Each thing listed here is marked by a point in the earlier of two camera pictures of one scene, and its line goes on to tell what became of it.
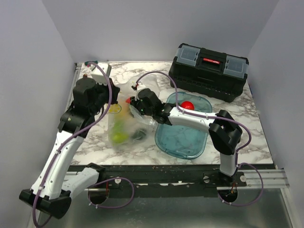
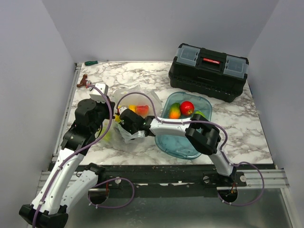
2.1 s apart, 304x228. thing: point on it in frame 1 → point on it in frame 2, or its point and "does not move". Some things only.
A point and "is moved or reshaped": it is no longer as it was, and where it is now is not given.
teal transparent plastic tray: x=183 y=141 does not move
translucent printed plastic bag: x=127 y=127 is moved or reshaped
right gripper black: x=134 y=103 → x=123 y=125
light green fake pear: x=120 y=137 → x=108 y=136
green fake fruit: x=119 y=126 is moved or reshaped
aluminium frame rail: x=271 y=178 does not move
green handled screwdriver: x=88 y=62 does not move
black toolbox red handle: x=202 y=71 does not move
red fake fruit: x=187 y=104 does not move
